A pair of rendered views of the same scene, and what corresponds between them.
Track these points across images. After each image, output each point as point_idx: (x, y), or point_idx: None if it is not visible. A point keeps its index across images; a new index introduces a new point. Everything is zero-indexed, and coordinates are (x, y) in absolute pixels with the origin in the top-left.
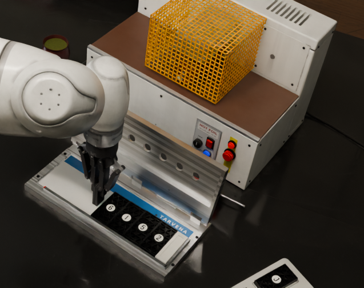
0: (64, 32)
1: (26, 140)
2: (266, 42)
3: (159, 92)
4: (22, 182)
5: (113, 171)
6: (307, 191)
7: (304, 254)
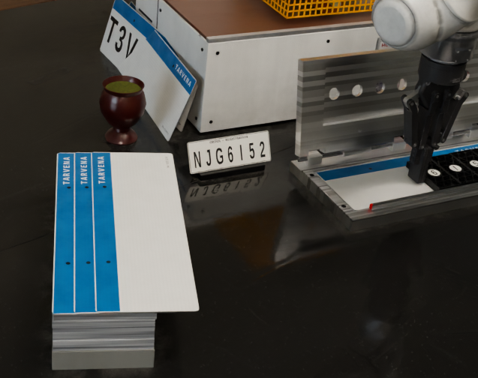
0: (40, 106)
1: (251, 202)
2: None
3: (325, 37)
4: (335, 229)
5: (460, 98)
6: None
7: None
